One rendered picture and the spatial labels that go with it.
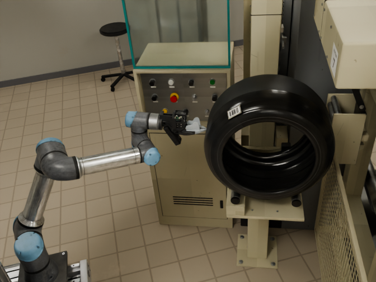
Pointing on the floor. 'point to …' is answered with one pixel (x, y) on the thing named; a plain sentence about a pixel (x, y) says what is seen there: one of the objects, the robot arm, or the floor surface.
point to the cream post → (273, 26)
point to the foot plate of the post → (241, 261)
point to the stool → (111, 29)
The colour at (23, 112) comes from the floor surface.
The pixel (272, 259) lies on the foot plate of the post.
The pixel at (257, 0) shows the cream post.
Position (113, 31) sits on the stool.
